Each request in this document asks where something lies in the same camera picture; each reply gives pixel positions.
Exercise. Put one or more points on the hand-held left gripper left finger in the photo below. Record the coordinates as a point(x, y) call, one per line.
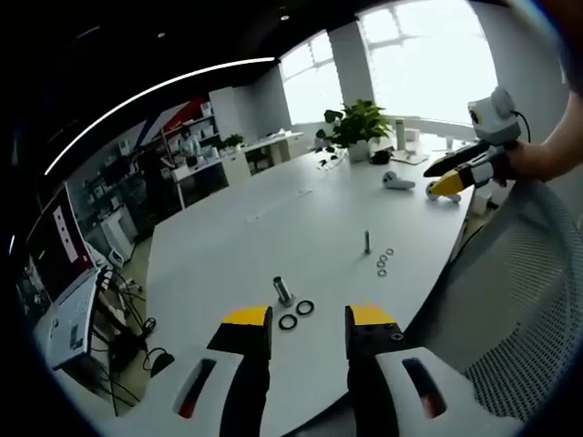
point(237, 359)

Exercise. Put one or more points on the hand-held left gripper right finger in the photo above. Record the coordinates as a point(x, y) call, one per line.
point(378, 350)

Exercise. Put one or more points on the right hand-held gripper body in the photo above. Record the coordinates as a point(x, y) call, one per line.
point(494, 120)

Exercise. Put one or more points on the black washer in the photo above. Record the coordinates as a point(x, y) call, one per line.
point(281, 322)
point(298, 308)

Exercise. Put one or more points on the thick threaded metal stud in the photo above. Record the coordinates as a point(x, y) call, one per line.
point(282, 289)

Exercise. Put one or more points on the thin threaded metal stud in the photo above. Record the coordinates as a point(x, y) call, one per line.
point(367, 243)

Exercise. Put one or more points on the person's right hand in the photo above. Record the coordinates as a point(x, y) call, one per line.
point(524, 159)

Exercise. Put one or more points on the small white box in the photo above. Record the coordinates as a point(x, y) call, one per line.
point(412, 135)

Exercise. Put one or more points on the white cylindrical bottle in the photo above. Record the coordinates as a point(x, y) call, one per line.
point(400, 134)

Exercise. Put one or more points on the small black object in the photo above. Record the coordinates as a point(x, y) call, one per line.
point(381, 157)

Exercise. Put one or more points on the grey mesh office chair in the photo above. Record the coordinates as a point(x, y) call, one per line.
point(514, 282)

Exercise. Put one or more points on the open laptop computer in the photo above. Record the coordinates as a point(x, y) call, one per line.
point(68, 282)

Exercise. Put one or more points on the white side counter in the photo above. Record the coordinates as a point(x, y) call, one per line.
point(268, 150)

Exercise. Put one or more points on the small green potted plant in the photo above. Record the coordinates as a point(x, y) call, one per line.
point(234, 141)

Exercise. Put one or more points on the ceiling light strip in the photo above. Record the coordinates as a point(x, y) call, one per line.
point(150, 95)

